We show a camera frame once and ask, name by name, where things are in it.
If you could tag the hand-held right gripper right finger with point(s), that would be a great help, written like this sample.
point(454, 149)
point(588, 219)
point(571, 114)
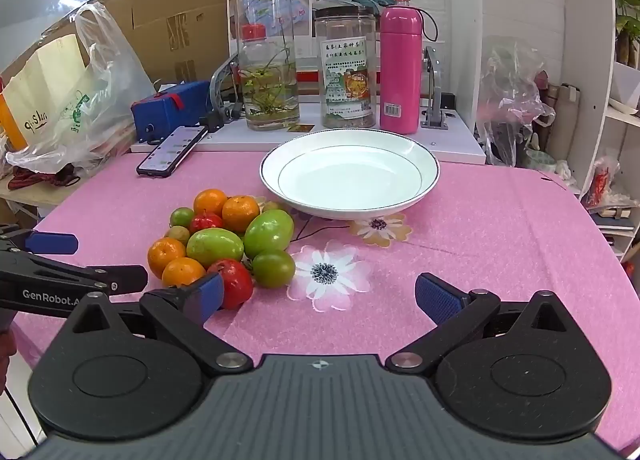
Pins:
point(437, 297)

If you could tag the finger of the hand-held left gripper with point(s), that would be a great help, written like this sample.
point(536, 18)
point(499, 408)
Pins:
point(125, 277)
point(50, 243)

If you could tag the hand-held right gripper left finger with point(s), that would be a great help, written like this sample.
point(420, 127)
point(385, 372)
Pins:
point(207, 292)

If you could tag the large red tomato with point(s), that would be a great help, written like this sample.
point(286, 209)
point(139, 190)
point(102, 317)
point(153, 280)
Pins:
point(237, 285)

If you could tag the orange mandarin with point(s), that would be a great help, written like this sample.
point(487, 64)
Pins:
point(240, 212)
point(183, 272)
point(166, 256)
point(210, 201)

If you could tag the large green tomato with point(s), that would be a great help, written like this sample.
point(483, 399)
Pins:
point(214, 246)
point(268, 232)

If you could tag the small brown kiwi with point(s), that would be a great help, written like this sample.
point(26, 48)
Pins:
point(177, 234)

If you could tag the small red tomato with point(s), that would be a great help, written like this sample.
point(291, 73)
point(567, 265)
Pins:
point(205, 222)

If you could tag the round green tomato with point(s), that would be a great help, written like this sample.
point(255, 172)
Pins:
point(273, 267)

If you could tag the small green tomato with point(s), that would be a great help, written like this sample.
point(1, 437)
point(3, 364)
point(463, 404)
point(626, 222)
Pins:
point(181, 216)

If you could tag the white plate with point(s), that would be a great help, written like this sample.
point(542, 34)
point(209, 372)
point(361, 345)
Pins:
point(350, 175)

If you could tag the pink floral tablecloth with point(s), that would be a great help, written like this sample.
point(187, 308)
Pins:
point(500, 240)

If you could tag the black smartphone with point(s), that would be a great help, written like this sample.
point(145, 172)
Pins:
point(170, 152)

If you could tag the cream paper bag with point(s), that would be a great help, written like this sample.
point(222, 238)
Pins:
point(40, 85)

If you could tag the clear plastic bag green print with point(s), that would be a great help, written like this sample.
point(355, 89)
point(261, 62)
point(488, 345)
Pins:
point(107, 90)

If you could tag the patterned ceramic cup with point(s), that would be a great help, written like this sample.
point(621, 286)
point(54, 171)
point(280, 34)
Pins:
point(540, 160)

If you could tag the blue plastic box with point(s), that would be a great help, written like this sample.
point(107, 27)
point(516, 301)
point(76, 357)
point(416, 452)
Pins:
point(170, 110)

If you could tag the small printed card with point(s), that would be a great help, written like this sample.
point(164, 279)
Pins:
point(301, 128)

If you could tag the silver metal clamp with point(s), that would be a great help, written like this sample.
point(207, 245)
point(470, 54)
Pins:
point(434, 105)

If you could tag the clear bag red contents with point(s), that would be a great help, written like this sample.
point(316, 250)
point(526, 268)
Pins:
point(600, 180)

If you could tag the red capped plastic bottle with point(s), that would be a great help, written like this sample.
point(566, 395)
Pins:
point(270, 90)

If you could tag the grey metal lever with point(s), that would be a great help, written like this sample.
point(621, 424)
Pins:
point(220, 80)

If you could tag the crumpled clear plastic bag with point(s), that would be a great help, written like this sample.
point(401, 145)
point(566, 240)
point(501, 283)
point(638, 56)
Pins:
point(510, 90)

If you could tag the pink thermos bottle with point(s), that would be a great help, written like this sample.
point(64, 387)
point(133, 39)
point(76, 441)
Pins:
point(400, 70)

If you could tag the clear labelled plastic jar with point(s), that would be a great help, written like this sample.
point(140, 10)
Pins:
point(345, 80)

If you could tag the cardboard box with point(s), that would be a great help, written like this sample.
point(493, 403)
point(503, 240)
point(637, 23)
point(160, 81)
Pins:
point(165, 15)

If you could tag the white shelf unit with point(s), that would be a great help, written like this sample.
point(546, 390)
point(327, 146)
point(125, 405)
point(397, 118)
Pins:
point(590, 65)

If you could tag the green potted plant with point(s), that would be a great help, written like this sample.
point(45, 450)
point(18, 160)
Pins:
point(629, 15)

